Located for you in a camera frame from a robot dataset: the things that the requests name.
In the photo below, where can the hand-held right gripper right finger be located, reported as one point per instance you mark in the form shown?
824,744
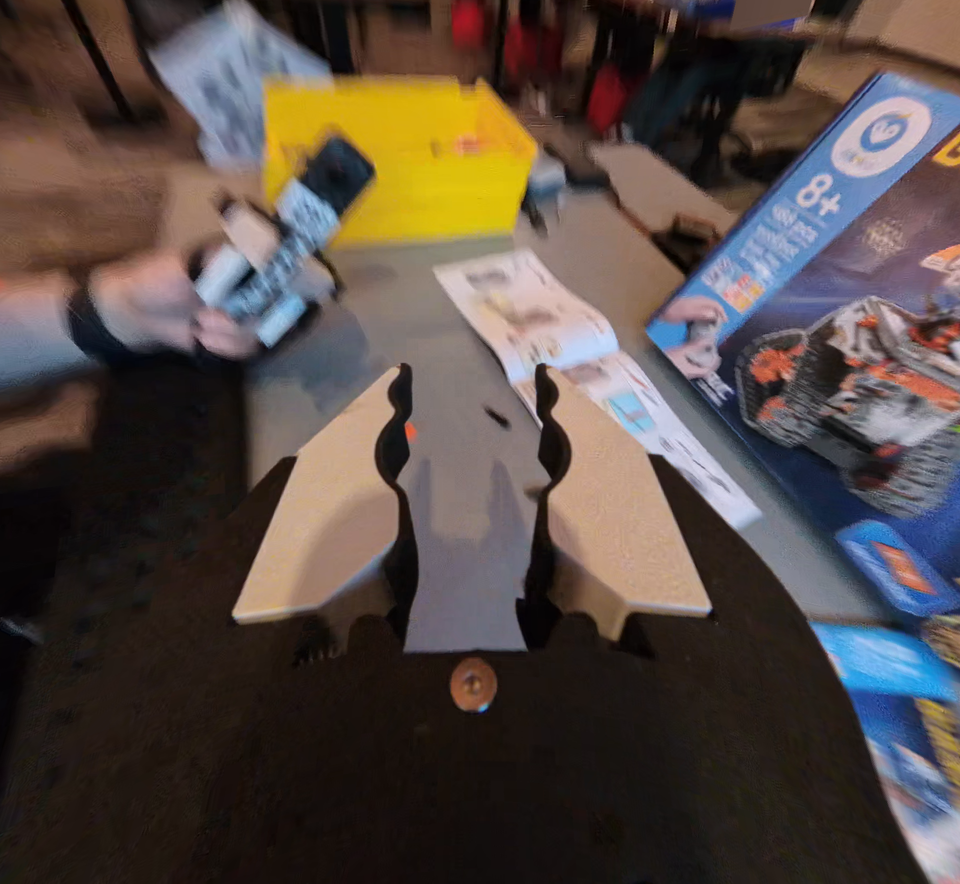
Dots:
615,524

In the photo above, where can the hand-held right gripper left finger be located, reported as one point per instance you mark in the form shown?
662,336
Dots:
322,524

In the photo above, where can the person's left forearm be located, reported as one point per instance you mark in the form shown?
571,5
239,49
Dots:
37,329

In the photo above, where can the grey desk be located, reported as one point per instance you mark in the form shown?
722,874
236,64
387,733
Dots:
450,314

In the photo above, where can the person's left hand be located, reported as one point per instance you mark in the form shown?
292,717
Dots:
142,306

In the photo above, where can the yellow plastic bin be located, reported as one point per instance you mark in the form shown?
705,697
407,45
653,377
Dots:
420,178

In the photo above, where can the white patterned board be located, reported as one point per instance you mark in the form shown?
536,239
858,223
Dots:
217,81

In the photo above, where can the small black toy connector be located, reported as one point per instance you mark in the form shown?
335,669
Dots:
496,417

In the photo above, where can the instruction booklet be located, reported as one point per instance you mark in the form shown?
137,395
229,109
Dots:
540,314

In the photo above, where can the blue toy set box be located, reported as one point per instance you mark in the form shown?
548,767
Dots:
840,314

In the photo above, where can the small blue printed box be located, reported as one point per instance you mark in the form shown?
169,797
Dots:
907,719

